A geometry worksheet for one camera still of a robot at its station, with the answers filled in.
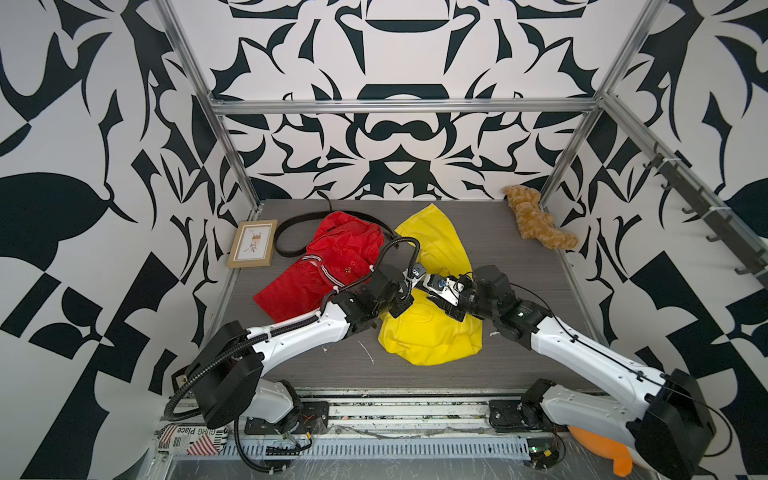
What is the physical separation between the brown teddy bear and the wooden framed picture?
2.92 feet

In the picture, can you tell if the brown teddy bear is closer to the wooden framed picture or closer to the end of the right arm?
the end of the right arm

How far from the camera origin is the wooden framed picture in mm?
1041

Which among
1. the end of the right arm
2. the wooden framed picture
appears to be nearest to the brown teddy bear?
the end of the right arm

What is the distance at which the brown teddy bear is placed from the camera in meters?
1.01
